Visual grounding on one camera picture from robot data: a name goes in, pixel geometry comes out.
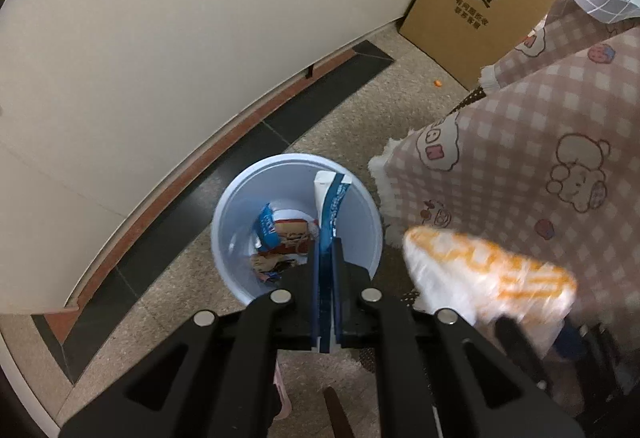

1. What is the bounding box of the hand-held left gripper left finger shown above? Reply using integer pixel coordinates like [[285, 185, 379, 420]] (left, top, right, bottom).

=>
[[60, 240, 333, 438]]

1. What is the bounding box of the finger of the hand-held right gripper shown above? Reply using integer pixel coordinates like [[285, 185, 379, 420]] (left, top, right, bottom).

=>
[[494, 314, 553, 391], [552, 325, 588, 361]]

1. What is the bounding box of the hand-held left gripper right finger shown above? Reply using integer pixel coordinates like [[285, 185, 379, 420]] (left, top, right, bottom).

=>
[[331, 237, 586, 438]]

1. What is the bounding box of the brown paper packet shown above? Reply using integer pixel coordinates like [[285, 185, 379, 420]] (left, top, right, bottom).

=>
[[250, 253, 303, 288]]

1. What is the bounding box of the red snack bag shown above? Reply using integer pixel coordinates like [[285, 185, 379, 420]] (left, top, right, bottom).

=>
[[275, 218, 318, 256]]

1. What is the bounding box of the small blue packet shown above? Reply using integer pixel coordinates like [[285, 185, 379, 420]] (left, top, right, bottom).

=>
[[256, 202, 281, 251]]

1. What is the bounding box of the blue snack packet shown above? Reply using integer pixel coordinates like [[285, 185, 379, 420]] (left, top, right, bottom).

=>
[[312, 169, 352, 251]]

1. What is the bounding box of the white and orange plastic bag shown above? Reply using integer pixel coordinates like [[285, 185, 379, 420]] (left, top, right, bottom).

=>
[[402, 224, 580, 361]]

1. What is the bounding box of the light blue plastic bucket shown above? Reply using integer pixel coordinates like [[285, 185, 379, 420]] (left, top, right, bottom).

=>
[[210, 153, 385, 306]]

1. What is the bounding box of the pink object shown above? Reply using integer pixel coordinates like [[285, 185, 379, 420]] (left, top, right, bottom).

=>
[[272, 358, 293, 419]]

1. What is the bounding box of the cream low cabinet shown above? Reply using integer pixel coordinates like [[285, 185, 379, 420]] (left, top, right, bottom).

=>
[[0, 0, 466, 316]]

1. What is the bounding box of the large cardboard box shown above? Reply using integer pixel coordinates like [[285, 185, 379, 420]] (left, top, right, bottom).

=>
[[399, 0, 579, 91]]

